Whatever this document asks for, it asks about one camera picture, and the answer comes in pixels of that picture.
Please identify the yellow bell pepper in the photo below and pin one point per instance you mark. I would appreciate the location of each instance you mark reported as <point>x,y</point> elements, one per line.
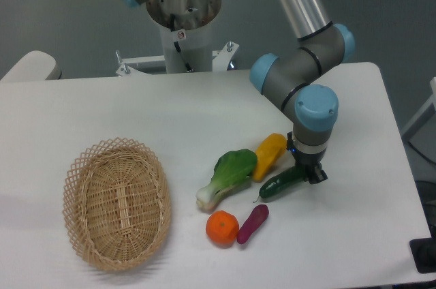
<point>268,152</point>

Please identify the black device at edge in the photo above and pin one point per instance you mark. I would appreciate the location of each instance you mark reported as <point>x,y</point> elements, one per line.
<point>423,252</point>

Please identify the green cucumber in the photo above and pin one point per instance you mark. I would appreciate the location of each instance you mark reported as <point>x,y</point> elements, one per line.
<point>277,184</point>

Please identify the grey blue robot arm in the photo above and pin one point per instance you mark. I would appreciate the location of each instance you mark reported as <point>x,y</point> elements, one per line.
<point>289,83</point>

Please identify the orange tangerine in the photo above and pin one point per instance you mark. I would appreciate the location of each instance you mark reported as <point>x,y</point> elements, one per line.
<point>222,228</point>

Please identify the woven wicker basket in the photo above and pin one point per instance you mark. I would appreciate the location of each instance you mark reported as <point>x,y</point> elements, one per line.
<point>116,204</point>

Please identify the green bok choy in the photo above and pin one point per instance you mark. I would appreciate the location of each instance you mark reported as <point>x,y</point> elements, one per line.
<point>231,171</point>

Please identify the white chair armrest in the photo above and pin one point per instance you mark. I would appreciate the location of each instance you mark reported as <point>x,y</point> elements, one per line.
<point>34,66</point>

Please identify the white frame at right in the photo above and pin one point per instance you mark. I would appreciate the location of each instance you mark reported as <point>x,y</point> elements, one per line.
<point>421,117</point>

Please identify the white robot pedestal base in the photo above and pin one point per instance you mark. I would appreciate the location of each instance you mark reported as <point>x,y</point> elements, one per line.
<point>186,37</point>

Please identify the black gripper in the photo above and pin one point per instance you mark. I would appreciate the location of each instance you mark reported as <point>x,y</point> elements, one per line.
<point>310,156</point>

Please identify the purple sweet potato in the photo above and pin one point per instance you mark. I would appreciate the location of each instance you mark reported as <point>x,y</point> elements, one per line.
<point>257,217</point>

